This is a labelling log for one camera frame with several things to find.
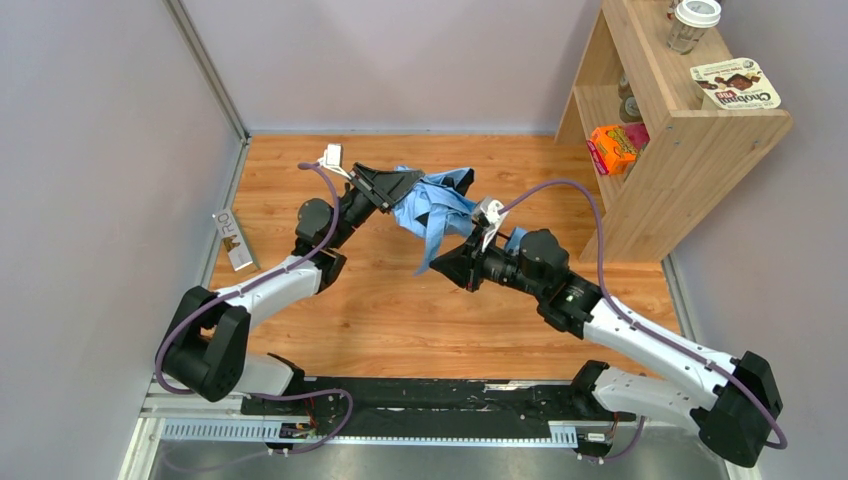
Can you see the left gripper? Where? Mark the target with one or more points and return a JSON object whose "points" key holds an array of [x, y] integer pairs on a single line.
{"points": [[369, 187]]}

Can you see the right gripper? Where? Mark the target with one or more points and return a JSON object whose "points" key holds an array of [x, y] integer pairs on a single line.
{"points": [[474, 258]]}

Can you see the light blue folding umbrella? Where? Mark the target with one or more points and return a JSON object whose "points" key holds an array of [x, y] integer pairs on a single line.
{"points": [[437, 207]]}

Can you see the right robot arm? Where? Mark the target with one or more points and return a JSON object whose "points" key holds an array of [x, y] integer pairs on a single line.
{"points": [[730, 402]]}

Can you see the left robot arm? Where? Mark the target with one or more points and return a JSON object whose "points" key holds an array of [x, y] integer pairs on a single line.
{"points": [[205, 349]]}

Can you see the small RO labelled box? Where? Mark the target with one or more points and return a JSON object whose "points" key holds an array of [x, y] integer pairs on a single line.
{"points": [[234, 242]]}

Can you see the orange snack box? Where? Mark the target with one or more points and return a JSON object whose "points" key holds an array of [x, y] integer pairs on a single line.
{"points": [[611, 150]]}

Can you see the pink snack box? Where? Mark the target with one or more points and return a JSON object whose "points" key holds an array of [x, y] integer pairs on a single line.
{"points": [[638, 135]]}

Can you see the small bottle on shelf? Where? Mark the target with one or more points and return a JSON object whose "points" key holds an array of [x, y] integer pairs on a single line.
{"points": [[629, 111]]}

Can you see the wooden shelf unit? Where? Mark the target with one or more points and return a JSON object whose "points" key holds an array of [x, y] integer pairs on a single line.
{"points": [[694, 157]]}

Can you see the Chobani yogurt cup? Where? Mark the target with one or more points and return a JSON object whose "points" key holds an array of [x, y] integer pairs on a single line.
{"points": [[735, 84]]}

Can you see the glass jar white lid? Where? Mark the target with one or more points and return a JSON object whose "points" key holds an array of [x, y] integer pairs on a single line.
{"points": [[690, 21]]}

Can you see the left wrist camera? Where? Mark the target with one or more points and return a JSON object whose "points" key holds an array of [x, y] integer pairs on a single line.
{"points": [[332, 160]]}

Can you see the aluminium frame post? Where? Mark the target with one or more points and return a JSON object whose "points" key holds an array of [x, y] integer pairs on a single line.
{"points": [[189, 32]]}

